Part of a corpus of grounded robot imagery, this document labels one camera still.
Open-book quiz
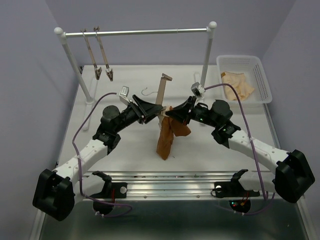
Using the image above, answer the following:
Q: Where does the wooden clip hanger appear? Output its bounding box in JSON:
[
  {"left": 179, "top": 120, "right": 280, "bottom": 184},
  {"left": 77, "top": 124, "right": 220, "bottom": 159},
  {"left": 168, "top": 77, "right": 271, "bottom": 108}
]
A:
[
  {"left": 93, "top": 26, "right": 114, "bottom": 82},
  {"left": 155, "top": 73, "right": 173, "bottom": 128},
  {"left": 80, "top": 28, "right": 102, "bottom": 81}
]

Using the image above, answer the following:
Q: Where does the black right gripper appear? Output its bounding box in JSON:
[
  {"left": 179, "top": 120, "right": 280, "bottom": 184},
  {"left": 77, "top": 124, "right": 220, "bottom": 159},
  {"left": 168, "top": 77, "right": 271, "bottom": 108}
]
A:
[{"left": 165, "top": 96, "right": 219, "bottom": 129}]

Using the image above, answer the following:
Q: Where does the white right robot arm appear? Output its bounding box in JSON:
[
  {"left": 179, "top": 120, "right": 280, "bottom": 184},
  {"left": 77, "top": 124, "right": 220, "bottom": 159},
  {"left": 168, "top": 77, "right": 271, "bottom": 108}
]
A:
[{"left": 166, "top": 96, "right": 315, "bottom": 203}]

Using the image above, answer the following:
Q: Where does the white clothes rack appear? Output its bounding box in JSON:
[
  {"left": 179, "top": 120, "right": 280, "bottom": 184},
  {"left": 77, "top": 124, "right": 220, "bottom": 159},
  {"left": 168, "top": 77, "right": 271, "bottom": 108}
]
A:
[{"left": 54, "top": 21, "right": 218, "bottom": 118}]

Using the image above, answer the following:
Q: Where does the white plastic basket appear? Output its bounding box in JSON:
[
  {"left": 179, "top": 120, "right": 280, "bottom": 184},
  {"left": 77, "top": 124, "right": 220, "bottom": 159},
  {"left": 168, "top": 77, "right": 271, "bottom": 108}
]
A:
[{"left": 216, "top": 55, "right": 273, "bottom": 106}]

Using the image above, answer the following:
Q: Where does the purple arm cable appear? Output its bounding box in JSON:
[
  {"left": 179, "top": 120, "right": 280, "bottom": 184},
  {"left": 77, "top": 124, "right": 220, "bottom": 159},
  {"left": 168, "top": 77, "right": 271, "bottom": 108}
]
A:
[
  {"left": 203, "top": 83, "right": 276, "bottom": 216},
  {"left": 71, "top": 92, "right": 133, "bottom": 218}
]

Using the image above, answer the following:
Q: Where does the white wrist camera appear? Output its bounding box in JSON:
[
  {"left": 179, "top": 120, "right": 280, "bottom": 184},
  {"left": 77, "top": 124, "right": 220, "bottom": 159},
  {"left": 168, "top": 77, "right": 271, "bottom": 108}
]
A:
[
  {"left": 118, "top": 86, "right": 131, "bottom": 106},
  {"left": 190, "top": 82, "right": 206, "bottom": 98}
]

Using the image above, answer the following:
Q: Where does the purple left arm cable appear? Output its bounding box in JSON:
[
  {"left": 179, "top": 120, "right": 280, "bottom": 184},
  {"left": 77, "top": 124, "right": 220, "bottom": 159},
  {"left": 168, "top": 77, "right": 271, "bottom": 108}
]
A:
[{"left": 71, "top": 92, "right": 133, "bottom": 218}]

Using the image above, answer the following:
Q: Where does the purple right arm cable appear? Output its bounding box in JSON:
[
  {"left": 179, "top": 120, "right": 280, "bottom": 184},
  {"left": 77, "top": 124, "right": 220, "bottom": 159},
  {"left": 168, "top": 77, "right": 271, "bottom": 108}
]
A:
[{"left": 203, "top": 83, "right": 276, "bottom": 216}]

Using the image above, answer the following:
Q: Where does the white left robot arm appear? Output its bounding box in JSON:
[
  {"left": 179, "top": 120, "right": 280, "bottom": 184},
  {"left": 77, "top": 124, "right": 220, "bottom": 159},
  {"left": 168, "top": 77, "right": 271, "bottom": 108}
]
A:
[{"left": 32, "top": 95, "right": 164, "bottom": 221}]

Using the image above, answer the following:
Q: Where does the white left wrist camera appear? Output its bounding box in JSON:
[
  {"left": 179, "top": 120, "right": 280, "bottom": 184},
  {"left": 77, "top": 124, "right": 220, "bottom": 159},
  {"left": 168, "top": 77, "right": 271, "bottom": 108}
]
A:
[{"left": 118, "top": 86, "right": 131, "bottom": 106}]

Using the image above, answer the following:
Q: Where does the brown underwear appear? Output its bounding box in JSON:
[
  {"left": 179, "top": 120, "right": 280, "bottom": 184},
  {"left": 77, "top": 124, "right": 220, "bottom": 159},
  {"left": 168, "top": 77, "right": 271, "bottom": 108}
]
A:
[{"left": 156, "top": 105, "right": 191, "bottom": 160}]

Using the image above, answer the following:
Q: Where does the beige cloth in basket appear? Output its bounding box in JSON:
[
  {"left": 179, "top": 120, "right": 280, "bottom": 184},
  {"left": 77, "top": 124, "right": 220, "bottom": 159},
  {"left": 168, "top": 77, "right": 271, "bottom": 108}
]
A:
[{"left": 220, "top": 71, "right": 255, "bottom": 101}]

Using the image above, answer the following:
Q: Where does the aluminium mounting rail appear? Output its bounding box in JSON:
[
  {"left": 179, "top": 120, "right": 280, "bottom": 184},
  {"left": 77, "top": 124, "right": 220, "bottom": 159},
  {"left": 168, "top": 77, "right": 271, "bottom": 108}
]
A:
[{"left": 41, "top": 171, "right": 305, "bottom": 201}]

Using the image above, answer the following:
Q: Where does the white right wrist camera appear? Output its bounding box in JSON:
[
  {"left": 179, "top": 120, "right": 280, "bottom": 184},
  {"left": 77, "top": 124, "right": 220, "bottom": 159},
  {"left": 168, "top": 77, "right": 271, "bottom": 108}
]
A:
[{"left": 190, "top": 82, "right": 206, "bottom": 98}]

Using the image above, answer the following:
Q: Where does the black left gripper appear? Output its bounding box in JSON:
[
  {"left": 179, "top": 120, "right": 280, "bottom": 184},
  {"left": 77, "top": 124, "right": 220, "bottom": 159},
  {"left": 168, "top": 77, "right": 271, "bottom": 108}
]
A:
[{"left": 114, "top": 94, "right": 163, "bottom": 133}]

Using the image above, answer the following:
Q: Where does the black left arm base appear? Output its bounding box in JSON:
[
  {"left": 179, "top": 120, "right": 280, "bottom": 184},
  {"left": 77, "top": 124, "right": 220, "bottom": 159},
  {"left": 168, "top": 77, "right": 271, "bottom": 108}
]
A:
[{"left": 89, "top": 171, "right": 133, "bottom": 218}]

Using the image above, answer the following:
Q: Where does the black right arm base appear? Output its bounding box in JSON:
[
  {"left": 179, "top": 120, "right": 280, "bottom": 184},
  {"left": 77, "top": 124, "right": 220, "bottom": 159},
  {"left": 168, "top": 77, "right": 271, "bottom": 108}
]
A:
[{"left": 210, "top": 169, "right": 260, "bottom": 215}]

